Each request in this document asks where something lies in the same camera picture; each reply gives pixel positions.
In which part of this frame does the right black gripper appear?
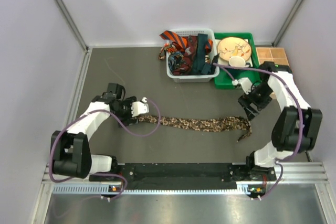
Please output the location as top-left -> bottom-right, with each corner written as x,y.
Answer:
237,82 -> 273,121

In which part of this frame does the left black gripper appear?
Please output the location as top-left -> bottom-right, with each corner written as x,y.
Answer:
113,97 -> 139,127

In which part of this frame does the brown floral tie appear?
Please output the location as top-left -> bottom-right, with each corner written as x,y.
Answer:
137,114 -> 252,142

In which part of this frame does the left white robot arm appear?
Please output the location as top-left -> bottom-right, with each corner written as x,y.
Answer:
49,83 -> 137,180

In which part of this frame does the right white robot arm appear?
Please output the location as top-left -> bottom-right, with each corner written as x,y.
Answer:
233,61 -> 322,180

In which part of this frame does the green plastic tray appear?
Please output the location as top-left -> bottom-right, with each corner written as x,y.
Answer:
214,32 -> 260,89

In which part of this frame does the dark green white mug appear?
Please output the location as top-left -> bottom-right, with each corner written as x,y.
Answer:
228,56 -> 251,70

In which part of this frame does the wooden compartment box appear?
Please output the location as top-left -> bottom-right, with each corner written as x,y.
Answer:
256,47 -> 291,101

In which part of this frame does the dark teal tie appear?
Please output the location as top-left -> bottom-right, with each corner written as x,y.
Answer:
191,34 -> 219,75

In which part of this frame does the beige floral plate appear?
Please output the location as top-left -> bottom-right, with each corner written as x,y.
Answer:
217,37 -> 252,61

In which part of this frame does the blue patterned tie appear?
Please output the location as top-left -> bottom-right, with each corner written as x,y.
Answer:
168,51 -> 183,73

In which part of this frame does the orange floral dark tie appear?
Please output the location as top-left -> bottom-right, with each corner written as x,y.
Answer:
158,42 -> 181,60

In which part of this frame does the dark red patterned tie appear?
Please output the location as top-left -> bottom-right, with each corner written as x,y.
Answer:
172,36 -> 198,76

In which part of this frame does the orange navy striped tie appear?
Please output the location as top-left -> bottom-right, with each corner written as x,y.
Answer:
160,30 -> 214,51

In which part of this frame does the white plastic basket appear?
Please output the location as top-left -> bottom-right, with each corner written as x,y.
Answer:
164,28 -> 219,83

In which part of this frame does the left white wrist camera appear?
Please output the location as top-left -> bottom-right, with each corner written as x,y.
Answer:
131,97 -> 149,117

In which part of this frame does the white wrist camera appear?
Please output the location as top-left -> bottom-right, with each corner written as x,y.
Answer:
131,97 -> 149,117
232,77 -> 253,94

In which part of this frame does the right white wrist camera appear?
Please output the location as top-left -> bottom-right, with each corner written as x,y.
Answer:
232,77 -> 253,94

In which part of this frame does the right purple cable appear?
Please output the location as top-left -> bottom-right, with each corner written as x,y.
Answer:
212,62 -> 307,200

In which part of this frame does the purple cable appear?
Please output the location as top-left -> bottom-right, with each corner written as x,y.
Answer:
48,98 -> 161,201
212,62 -> 307,200

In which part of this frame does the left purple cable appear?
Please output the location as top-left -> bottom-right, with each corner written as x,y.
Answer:
48,98 -> 161,201

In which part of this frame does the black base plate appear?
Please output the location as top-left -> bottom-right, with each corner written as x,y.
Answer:
89,162 -> 276,190

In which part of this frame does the aluminium frame rail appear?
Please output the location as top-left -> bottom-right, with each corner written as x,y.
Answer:
43,162 -> 328,196

